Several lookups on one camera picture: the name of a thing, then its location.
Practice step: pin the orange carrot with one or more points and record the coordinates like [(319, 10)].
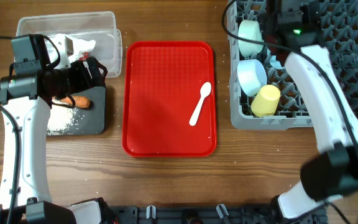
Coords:
[(73, 101)]

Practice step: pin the light blue plate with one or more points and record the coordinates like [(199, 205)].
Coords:
[(272, 60)]

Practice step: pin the yellow cup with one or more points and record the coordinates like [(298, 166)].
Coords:
[(266, 101)]

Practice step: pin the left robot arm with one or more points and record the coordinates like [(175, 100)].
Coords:
[(27, 94)]

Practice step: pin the white rice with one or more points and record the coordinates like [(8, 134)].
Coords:
[(63, 121)]

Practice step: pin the clear plastic bin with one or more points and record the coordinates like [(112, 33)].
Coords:
[(98, 26)]

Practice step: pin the green bowl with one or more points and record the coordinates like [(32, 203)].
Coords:
[(250, 30)]

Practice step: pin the grey dishwasher rack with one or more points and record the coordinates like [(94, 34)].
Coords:
[(338, 21)]

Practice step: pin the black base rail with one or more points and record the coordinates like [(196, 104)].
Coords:
[(247, 214)]

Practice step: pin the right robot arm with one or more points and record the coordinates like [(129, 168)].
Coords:
[(294, 35)]

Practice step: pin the light blue rice bowl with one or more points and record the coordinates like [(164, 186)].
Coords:
[(251, 75)]

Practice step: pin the red serving tray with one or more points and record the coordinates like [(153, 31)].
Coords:
[(162, 89)]

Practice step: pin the white plastic spoon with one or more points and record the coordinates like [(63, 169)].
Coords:
[(205, 90)]

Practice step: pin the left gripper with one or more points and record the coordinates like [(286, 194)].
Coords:
[(84, 81)]

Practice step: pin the white napkin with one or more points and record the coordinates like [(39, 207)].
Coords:
[(80, 46)]

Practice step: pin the red wrapper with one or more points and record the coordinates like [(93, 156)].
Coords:
[(85, 56)]

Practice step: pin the black waste tray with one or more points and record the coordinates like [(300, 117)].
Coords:
[(94, 120)]

